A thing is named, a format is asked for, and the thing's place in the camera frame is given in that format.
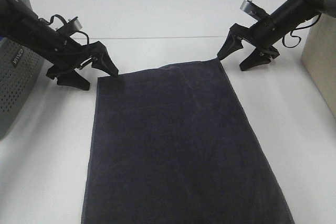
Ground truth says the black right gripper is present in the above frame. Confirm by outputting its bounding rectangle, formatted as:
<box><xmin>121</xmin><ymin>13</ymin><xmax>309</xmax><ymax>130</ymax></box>
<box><xmin>217</xmin><ymin>0</ymin><xmax>310</xmax><ymax>71</ymax></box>

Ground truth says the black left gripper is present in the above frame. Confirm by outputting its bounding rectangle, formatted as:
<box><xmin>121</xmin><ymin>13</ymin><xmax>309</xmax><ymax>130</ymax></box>
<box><xmin>22</xmin><ymin>13</ymin><xmax>119</xmax><ymax>90</ymax></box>

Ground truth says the dark grey towel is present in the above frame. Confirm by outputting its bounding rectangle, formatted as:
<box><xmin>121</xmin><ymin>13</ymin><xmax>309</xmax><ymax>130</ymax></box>
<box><xmin>81</xmin><ymin>59</ymin><xmax>293</xmax><ymax>223</ymax></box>

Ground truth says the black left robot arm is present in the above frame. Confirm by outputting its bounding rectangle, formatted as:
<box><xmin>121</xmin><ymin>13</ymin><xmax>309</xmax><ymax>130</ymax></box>
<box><xmin>1</xmin><ymin>0</ymin><xmax>119</xmax><ymax>91</ymax></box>

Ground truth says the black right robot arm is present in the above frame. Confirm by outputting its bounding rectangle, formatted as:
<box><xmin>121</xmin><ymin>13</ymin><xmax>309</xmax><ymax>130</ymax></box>
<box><xmin>217</xmin><ymin>0</ymin><xmax>335</xmax><ymax>71</ymax></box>

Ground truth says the grey perforated plastic basket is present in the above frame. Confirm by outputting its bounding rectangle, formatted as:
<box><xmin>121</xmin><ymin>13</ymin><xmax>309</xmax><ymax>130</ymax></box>
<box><xmin>0</xmin><ymin>0</ymin><xmax>44</xmax><ymax>140</ymax></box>

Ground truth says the beige fabric bin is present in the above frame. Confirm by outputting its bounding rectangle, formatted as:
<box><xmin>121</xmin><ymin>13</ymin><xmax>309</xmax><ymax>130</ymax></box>
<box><xmin>301</xmin><ymin>14</ymin><xmax>335</xmax><ymax>115</ymax></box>

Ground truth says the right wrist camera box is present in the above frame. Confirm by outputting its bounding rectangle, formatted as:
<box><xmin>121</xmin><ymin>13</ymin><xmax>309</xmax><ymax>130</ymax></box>
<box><xmin>240</xmin><ymin>0</ymin><xmax>269</xmax><ymax>21</ymax></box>

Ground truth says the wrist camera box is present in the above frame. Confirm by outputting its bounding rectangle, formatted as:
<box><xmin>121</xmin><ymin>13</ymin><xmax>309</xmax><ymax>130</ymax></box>
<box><xmin>240</xmin><ymin>0</ymin><xmax>269</xmax><ymax>21</ymax></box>
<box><xmin>57</xmin><ymin>16</ymin><xmax>82</xmax><ymax>33</ymax></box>

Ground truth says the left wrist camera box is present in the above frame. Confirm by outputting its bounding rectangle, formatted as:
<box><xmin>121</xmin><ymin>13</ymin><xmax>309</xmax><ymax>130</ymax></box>
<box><xmin>57</xmin><ymin>16</ymin><xmax>82</xmax><ymax>33</ymax></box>

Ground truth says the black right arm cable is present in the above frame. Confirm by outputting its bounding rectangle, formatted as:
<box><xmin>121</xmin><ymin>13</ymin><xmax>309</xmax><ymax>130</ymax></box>
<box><xmin>281</xmin><ymin>13</ymin><xmax>323</xmax><ymax>48</ymax></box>

